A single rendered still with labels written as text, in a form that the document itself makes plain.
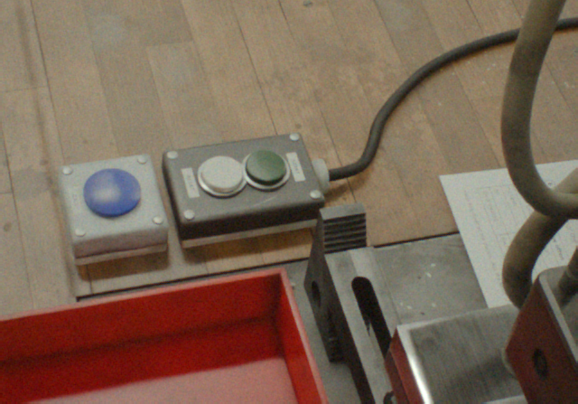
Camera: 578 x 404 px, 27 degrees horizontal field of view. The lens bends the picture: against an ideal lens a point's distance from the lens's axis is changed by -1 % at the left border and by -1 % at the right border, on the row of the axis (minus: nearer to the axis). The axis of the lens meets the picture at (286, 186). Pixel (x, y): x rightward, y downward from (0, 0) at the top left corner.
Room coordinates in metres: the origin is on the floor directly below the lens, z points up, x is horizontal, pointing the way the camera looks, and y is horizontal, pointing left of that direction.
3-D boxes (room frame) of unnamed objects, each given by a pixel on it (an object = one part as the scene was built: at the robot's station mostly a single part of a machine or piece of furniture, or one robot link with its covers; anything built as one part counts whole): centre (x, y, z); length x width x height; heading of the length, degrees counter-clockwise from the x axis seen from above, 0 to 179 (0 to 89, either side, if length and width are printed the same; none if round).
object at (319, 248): (0.45, -0.05, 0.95); 0.06 x 0.03 x 0.09; 23
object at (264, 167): (0.55, 0.02, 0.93); 0.03 x 0.03 x 0.02
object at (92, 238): (0.50, 0.12, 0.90); 0.07 x 0.07 x 0.06; 23
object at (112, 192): (0.50, 0.12, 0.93); 0.04 x 0.04 x 0.02
